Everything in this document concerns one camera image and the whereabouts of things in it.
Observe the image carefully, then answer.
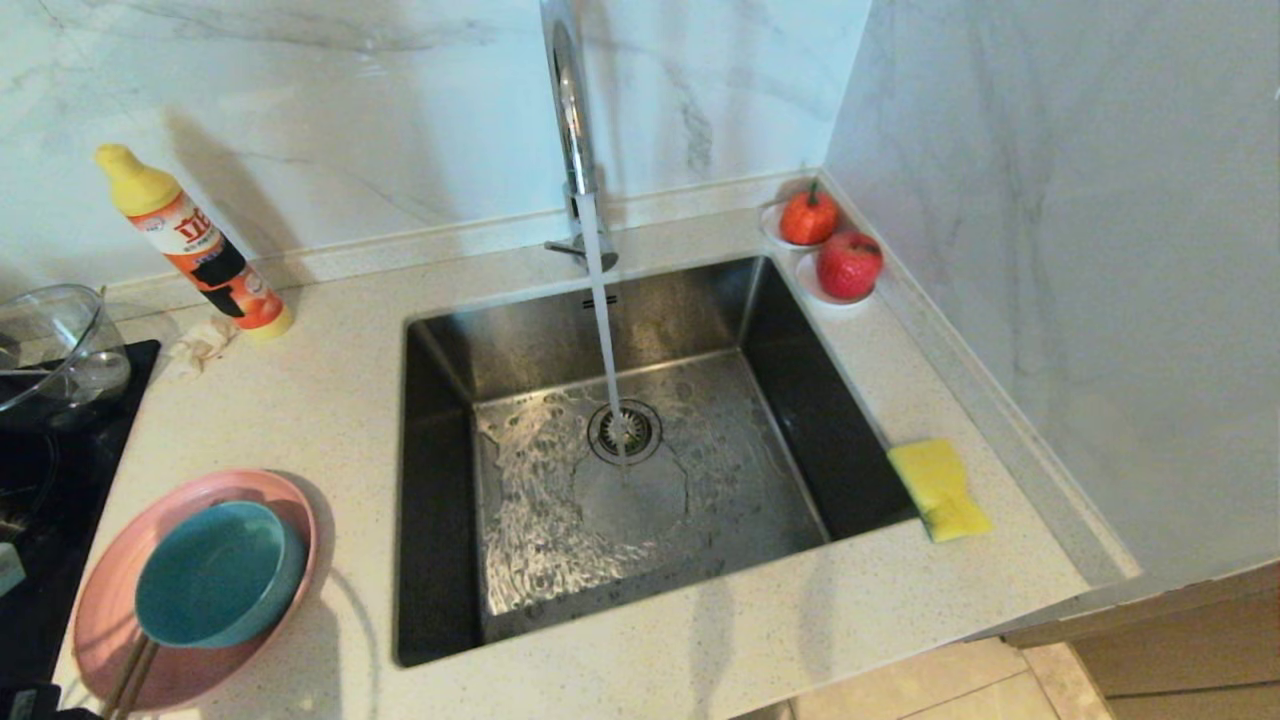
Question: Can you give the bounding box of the wooden chopstick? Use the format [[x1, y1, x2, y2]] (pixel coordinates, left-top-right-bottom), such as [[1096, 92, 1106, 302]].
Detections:
[[115, 642, 163, 720], [100, 635, 151, 720]]

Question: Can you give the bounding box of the yellow-capped orange dish soap bottle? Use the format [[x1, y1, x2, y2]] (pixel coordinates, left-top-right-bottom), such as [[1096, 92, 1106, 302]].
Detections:
[[95, 143, 294, 341]]

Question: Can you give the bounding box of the chrome kitchen faucet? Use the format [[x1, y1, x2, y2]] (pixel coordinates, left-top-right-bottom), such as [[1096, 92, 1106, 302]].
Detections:
[[540, 0, 621, 273]]

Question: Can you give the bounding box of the stainless steel sink basin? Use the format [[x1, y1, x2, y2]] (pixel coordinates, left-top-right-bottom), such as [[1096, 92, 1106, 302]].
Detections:
[[392, 255, 921, 669]]

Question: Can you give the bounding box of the yellow sponge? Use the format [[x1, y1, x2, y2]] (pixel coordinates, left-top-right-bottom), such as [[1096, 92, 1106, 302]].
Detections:
[[888, 438, 995, 544]]

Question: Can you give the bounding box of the pink plate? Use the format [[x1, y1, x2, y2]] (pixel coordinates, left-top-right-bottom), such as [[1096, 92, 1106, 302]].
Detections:
[[72, 468, 320, 713]]

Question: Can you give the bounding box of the teal bowl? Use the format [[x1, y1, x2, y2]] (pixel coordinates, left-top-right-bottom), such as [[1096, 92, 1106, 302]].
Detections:
[[134, 500, 308, 649]]

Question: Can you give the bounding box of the black induction cooktop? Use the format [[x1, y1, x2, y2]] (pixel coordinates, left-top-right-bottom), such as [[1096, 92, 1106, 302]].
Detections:
[[0, 340, 163, 701]]

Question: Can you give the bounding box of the clear glass bowl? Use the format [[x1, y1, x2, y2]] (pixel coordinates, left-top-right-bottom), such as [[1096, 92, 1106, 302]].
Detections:
[[0, 284, 132, 411]]

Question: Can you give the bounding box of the crumpled white tissue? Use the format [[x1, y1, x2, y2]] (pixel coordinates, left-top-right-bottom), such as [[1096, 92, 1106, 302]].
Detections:
[[170, 318, 241, 376]]

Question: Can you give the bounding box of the round metal drain strainer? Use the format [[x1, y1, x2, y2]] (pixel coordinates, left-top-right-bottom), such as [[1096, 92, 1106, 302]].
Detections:
[[587, 399, 663, 466]]

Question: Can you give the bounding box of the small white dish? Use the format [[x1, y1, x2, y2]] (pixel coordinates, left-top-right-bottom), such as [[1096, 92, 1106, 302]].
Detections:
[[760, 202, 841, 252], [795, 251, 878, 307]]

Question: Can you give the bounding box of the orange persimmon fruit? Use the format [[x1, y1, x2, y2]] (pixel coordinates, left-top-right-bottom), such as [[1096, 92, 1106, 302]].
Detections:
[[780, 182, 841, 247]]

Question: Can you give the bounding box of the red apple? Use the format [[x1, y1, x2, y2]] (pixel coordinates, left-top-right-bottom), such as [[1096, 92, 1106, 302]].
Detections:
[[817, 232, 885, 302]]

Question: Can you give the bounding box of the wooden cabinet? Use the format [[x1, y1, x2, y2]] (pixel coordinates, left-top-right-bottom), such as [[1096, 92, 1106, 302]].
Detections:
[[1000, 562, 1280, 720]]

